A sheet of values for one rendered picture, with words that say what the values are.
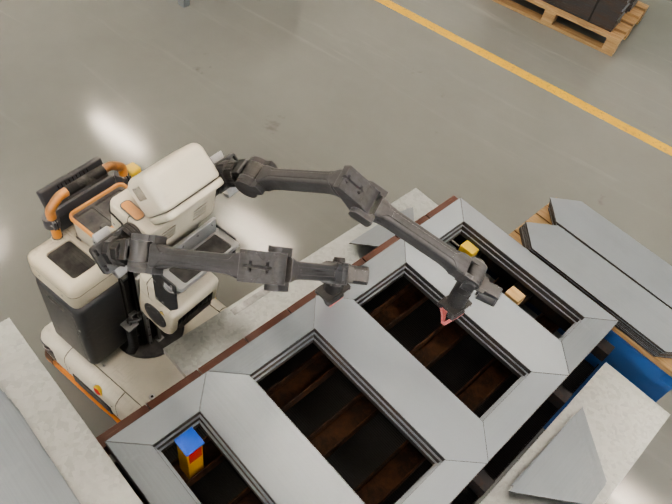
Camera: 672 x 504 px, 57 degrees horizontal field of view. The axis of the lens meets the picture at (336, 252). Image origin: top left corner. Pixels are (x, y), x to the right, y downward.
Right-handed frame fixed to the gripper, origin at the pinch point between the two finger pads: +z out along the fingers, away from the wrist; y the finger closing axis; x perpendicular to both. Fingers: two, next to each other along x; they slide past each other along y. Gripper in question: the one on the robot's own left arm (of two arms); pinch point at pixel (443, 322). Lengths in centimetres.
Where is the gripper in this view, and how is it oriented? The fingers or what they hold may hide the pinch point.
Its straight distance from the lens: 197.5
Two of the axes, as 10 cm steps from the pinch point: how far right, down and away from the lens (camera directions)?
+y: 6.9, -3.0, 6.6
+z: -2.8, 7.3, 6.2
